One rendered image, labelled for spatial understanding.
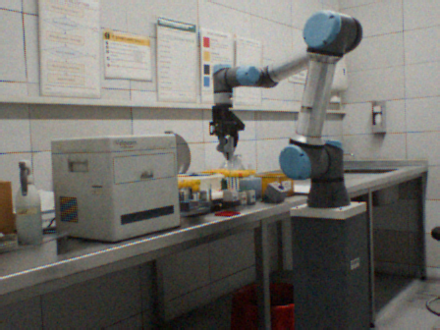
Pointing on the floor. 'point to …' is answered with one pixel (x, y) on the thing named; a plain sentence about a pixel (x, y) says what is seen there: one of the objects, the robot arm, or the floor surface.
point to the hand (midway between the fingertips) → (229, 156)
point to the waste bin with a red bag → (245, 317)
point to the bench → (202, 232)
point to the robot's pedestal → (330, 273)
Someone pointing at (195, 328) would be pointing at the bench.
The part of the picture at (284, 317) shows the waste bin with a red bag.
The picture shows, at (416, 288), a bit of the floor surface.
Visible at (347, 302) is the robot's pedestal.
